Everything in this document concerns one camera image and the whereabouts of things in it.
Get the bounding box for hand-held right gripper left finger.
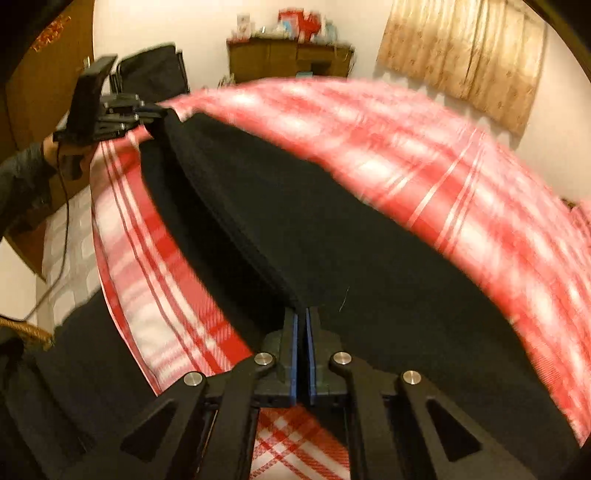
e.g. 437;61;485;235
60;307;301;480

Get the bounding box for red gift box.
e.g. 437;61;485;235
278;8;325;43

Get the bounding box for dark cloth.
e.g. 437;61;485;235
0;291;163;480

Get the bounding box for brown wooden door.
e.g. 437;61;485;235
0;11;96;283

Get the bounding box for red door decoration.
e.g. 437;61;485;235
31;15;73;52

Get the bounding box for black pants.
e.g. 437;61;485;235
139;110;581;480

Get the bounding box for black chair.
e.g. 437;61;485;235
110;42;191;104

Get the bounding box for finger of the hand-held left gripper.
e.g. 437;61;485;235
95;113;160;140
104;93;169;117

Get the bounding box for wooden cabinet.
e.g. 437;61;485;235
226;37;355;85

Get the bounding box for tan woven strap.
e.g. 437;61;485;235
0;315;55;350

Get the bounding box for person's left hand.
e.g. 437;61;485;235
44;136;95;180

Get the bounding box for beige patterned curtain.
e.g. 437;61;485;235
376;0;548;137

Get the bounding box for black cable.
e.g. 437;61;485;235
21;148;71;324

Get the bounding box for red plaid blanket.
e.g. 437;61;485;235
90;76;591;480

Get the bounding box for white quilted mattress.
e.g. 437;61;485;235
41;184;112;334

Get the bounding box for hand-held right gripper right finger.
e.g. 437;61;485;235
305;307;536;480

